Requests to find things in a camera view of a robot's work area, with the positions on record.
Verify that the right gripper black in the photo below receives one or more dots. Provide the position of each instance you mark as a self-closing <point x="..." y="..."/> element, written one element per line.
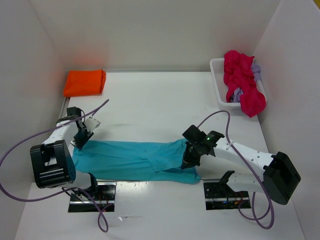
<point x="189" y="162"/>

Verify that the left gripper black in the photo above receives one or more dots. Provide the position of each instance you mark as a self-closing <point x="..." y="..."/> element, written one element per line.
<point x="80" y="144"/>

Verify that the cyan t shirt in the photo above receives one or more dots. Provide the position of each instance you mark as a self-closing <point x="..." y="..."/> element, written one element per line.
<point x="135" y="161"/>

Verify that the orange t shirt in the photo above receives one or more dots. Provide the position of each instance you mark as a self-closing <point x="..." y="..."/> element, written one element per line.
<point x="81" y="83"/>

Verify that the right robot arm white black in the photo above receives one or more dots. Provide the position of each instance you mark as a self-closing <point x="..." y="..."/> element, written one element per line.
<point x="273" y="174"/>

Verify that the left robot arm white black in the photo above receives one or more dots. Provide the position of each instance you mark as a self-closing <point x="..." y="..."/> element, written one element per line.
<point x="52" y="161"/>

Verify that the white plastic basket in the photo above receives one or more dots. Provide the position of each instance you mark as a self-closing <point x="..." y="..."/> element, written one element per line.
<point x="217" y="73"/>

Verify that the magenta t shirt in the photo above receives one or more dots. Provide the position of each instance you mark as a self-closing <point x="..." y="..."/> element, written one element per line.
<point x="239" y="78"/>

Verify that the lavender t shirt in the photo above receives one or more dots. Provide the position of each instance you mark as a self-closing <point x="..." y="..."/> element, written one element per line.
<point x="256" y="70"/>

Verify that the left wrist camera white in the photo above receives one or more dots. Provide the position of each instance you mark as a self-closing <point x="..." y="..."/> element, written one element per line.
<point x="91" y="124"/>

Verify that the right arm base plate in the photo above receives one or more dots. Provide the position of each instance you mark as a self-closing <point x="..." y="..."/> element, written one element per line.
<point x="219" y="196"/>

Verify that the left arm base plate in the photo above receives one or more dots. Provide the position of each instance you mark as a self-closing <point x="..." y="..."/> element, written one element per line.
<point x="104" y="198"/>

